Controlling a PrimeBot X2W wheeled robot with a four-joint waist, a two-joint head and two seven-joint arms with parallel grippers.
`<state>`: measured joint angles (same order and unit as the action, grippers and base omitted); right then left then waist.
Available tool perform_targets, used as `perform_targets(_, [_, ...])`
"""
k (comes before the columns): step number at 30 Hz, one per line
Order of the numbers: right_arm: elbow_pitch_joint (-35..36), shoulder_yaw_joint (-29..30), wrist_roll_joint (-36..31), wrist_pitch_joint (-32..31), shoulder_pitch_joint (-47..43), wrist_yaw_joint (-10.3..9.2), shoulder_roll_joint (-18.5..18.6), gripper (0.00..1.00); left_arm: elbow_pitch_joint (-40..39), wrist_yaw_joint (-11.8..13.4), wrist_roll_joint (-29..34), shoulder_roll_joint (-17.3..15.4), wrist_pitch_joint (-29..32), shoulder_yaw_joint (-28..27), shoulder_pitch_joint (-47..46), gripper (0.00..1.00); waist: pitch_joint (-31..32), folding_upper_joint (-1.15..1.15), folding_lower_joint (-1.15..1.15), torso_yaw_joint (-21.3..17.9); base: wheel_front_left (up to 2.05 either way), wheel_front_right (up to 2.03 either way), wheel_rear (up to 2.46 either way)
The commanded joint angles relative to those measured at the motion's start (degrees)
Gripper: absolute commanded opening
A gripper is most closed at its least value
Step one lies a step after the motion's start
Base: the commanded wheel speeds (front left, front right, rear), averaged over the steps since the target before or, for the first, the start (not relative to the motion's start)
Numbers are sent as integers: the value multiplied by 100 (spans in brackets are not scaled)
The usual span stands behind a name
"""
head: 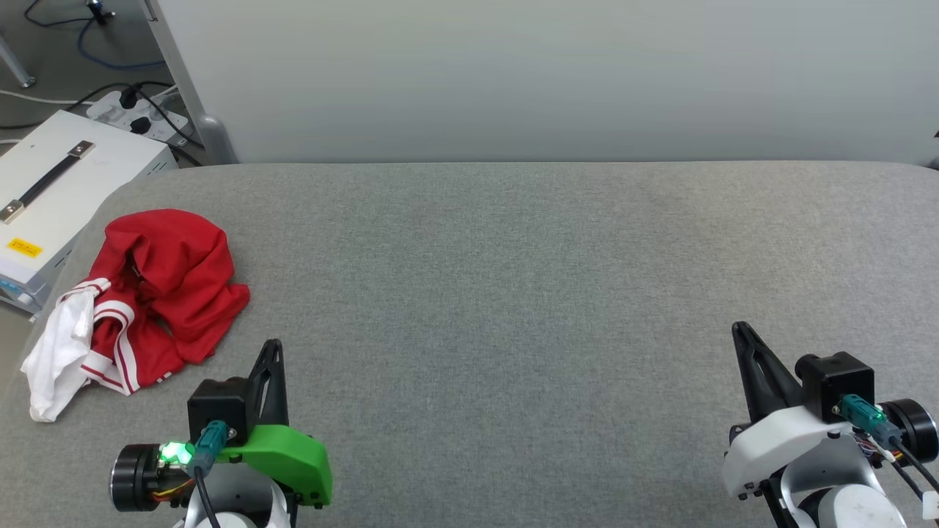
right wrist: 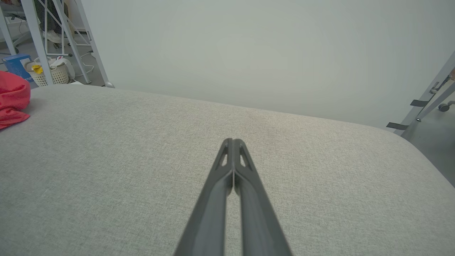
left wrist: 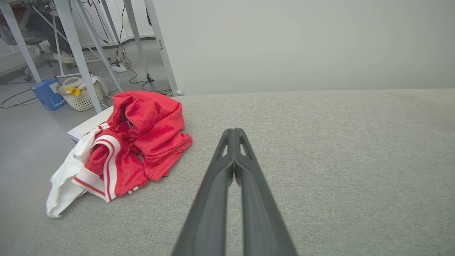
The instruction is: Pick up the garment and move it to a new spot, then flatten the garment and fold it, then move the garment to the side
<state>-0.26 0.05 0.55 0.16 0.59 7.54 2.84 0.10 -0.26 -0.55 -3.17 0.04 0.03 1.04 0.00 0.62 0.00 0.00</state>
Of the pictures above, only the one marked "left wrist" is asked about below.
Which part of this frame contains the grey fabric table cover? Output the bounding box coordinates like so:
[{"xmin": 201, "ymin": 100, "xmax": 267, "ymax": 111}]
[{"xmin": 11, "ymin": 89, "xmax": 455, "ymax": 256}]

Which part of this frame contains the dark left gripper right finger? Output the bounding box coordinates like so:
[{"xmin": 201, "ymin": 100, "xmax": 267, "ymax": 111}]
[{"xmin": 235, "ymin": 128, "xmax": 298, "ymax": 256}]

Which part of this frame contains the black floor cable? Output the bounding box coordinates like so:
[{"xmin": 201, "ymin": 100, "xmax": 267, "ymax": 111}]
[{"xmin": 114, "ymin": 4, "xmax": 172, "ymax": 95}]

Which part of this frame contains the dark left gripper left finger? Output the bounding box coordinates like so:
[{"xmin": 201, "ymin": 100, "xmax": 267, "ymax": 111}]
[{"xmin": 171, "ymin": 128, "xmax": 236, "ymax": 256}]

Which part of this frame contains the grey office chair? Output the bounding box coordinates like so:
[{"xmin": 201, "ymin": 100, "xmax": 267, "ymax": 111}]
[{"xmin": 0, "ymin": 7, "xmax": 54, "ymax": 81}]

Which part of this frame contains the grey floor cable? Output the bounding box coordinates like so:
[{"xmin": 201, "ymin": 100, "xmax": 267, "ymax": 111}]
[{"xmin": 0, "ymin": 88, "xmax": 39, "ymax": 109}]

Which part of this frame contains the white plastic laundry basket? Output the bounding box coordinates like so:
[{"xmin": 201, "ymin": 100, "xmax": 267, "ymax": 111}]
[{"xmin": 57, "ymin": 77, "xmax": 105, "ymax": 112}]

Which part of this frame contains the red and white shirt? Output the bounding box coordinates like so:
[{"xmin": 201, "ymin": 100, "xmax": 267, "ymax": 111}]
[{"xmin": 45, "ymin": 91, "xmax": 193, "ymax": 219}]

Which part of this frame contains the blue cardboard box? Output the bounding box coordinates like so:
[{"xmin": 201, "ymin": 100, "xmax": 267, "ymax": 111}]
[{"xmin": 30, "ymin": 79, "xmax": 68, "ymax": 111}]

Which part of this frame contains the white partition panel with post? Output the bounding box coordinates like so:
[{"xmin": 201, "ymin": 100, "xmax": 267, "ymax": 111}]
[{"xmin": 144, "ymin": 0, "xmax": 455, "ymax": 96}]

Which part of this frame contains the white metal frame desk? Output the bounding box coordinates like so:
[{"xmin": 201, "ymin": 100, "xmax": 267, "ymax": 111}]
[{"xmin": 0, "ymin": 0, "xmax": 125, "ymax": 114}]

